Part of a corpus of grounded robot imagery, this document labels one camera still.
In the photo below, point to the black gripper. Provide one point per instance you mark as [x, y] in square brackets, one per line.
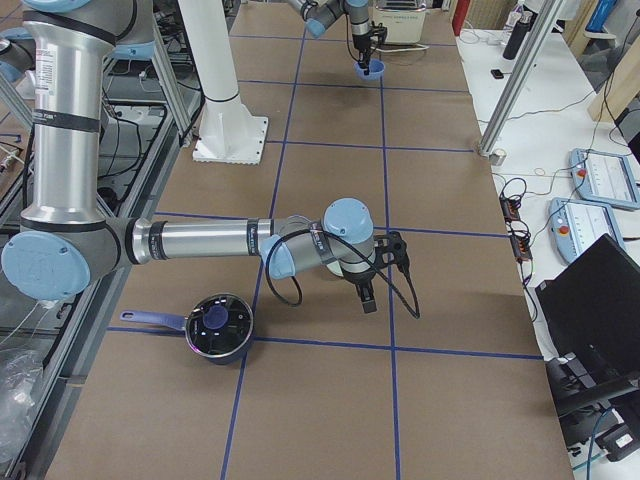
[359, 40]
[362, 281]

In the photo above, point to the blue bowl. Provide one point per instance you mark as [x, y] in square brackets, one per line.
[373, 72]

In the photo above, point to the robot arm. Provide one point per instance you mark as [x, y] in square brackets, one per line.
[66, 242]
[318, 18]

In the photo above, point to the blue saucepan with glass lid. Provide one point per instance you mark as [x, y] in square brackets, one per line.
[219, 328]

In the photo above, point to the black water bottle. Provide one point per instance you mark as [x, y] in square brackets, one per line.
[517, 36]

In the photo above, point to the black laptop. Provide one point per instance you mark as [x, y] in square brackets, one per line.
[593, 306]

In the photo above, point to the near teach pendant tablet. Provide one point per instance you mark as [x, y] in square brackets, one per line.
[577, 224]

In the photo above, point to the teach pendant tablet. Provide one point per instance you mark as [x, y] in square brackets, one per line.
[577, 224]
[604, 177]

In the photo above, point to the far teach pendant tablet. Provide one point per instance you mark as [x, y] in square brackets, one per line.
[604, 177]

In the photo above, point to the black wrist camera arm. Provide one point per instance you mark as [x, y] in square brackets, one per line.
[391, 249]
[377, 35]

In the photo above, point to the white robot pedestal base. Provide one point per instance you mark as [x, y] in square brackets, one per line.
[228, 132]

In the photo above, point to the aluminium frame post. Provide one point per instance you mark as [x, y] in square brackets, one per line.
[525, 59]

